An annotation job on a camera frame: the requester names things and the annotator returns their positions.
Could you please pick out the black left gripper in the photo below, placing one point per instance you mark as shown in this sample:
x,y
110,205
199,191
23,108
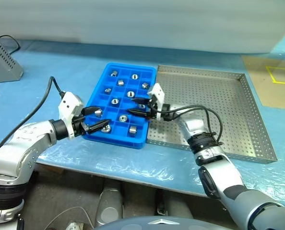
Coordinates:
x,y
78,124

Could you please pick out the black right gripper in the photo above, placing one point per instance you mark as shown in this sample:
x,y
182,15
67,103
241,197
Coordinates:
x,y
152,109

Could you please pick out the small metal roller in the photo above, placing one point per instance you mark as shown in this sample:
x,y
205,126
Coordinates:
x,y
145,85
115,101
114,72
141,106
133,131
130,93
122,118
135,76
106,130
120,83
107,90
99,112

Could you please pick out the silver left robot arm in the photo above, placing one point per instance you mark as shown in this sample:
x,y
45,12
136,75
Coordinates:
x,y
25,139

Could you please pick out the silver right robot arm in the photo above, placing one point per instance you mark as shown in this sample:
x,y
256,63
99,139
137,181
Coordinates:
x,y
193,124

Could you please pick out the blue compartment tray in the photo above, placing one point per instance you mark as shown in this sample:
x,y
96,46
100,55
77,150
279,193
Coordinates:
x,y
127,107

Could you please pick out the perforated steel tray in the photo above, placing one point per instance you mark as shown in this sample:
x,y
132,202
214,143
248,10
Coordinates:
x,y
205,91

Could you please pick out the blue table cover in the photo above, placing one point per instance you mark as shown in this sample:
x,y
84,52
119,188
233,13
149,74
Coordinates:
x,y
109,163

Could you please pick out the white backdrop panel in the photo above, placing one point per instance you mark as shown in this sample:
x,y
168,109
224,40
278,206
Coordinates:
x,y
133,21

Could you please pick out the grey rounded leg cover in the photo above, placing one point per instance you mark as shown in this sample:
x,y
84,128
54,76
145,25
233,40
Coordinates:
x,y
178,206
109,206

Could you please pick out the clear curved plastic piece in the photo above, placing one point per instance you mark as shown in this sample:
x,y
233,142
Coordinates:
x,y
85,215

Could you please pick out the grey perforated metal box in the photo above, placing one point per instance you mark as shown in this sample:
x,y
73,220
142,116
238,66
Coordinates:
x,y
3,64

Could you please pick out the blue-grey rounded chest shell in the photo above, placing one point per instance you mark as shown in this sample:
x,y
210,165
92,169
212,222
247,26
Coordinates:
x,y
157,224

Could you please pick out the brown cardboard sheet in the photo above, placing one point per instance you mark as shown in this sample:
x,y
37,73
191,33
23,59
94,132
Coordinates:
x,y
260,91

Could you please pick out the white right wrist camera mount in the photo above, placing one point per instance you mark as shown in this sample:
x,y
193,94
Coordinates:
x,y
158,92

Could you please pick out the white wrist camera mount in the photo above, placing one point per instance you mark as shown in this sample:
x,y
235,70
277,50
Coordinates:
x,y
69,103
158,92

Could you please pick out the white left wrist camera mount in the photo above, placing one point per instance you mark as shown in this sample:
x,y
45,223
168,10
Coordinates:
x,y
69,103

